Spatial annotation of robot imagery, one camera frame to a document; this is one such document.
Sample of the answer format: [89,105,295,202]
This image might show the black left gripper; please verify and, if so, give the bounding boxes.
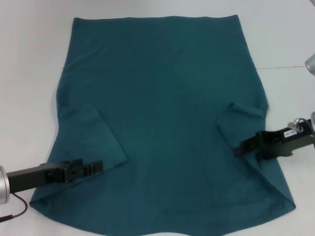
[6,158,104,194]

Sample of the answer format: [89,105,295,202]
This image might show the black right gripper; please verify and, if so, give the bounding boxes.
[234,119,315,161]

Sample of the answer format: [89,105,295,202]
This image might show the blue t-shirt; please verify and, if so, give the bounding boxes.
[29,15,296,236]

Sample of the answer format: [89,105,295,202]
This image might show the right gripper cable with connector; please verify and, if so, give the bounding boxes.
[288,118,305,133]

